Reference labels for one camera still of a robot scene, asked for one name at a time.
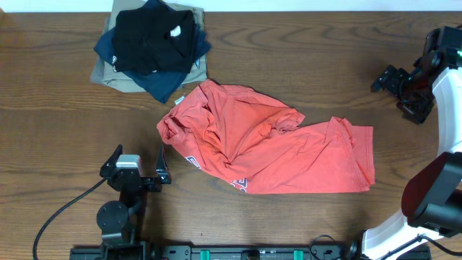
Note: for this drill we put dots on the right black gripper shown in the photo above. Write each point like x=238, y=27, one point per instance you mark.
x=416, y=113

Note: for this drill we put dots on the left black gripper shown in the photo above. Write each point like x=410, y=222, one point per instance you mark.
x=153, y=185

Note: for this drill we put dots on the red t-shirt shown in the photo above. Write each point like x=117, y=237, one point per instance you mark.
x=259, y=145

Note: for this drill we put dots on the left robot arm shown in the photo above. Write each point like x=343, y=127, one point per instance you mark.
x=120, y=221

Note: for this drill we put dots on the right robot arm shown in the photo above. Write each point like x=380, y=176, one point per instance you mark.
x=431, y=201

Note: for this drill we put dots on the navy folded garment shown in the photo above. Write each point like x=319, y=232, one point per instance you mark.
x=198, y=14

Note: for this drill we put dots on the khaki folded garment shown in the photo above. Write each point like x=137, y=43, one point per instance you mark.
x=162, y=84

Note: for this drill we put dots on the black folded garment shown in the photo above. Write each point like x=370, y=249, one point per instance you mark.
x=154, y=39

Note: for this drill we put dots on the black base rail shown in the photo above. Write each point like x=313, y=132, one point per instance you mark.
x=191, y=253

